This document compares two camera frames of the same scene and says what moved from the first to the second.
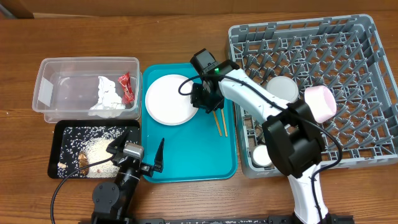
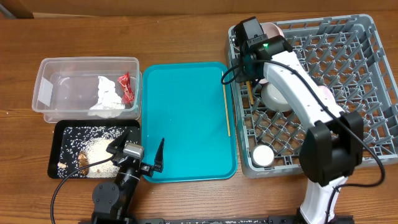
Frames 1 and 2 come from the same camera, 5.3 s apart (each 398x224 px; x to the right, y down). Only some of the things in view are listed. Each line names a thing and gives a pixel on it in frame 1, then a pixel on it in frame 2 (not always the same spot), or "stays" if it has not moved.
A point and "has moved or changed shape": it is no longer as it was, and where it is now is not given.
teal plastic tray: x=203 y=149 stays
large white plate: x=165 y=104 to x=272 y=30
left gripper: x=148 y=170 stays
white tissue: x=110 y=104 stays
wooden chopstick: x=218 y=127 has moved or changed shape
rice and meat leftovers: x=80 y=145 stays
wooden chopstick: x=224 y=123 to x=226 y=108
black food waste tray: x=75 y=144 stays
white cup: x=260 y=156 stays
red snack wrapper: x=129 y=93 stays
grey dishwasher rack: x=340 y=53 stays
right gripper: x=202 y=99 to x=244 y=74
